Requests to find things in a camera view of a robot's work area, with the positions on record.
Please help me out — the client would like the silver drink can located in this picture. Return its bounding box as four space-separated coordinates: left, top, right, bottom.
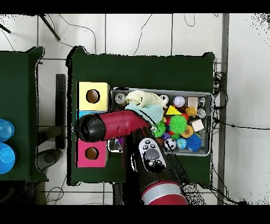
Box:
159 94 170 106
114 92 127 105

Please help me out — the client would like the mint green cloth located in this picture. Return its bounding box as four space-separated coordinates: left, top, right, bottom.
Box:
125 102 165 125

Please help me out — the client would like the yellow cheese wedge toy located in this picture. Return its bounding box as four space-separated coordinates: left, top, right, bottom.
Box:
165 105 182 116

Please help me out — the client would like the wooden box with three holes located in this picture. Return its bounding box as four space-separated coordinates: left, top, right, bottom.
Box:
75 81 111 169

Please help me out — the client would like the wooden cube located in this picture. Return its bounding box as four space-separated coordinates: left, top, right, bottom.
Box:
189 118 205 133
187 96 199 108

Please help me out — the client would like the baseball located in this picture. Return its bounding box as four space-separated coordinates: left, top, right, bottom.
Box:
172 95 186 108

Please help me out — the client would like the large blue bowl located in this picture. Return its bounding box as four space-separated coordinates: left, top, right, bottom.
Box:
0 142 16 174

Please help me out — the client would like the black cable with connector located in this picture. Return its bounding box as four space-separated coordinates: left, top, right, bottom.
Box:
213 118 270 130

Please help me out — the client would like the green spiky ball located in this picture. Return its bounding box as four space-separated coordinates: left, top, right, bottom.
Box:
169 115 188 135

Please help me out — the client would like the blue spiky ball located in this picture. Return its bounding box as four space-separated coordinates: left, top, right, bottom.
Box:
186 133 203 152

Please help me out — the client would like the green fuzzy monster toy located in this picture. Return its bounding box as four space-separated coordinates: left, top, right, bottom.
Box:
151 120 167 138

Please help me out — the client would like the dark green tablecloth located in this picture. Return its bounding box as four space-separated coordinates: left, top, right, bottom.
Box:
0 46 49 183
66 45 216 189

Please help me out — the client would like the black tripod leg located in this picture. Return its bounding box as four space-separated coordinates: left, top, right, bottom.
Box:
38 14 61 41
0 23 11 34

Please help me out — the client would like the wire mesh bin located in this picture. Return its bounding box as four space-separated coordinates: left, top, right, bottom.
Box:
107 87 213 157

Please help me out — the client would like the soccer ball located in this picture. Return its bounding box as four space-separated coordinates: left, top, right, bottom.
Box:
163 138 177 151

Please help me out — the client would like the cream cloth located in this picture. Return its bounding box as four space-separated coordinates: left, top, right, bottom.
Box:
125 90 167 108

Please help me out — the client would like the small blue bowl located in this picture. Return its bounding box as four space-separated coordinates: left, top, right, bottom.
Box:
0 119 15 143

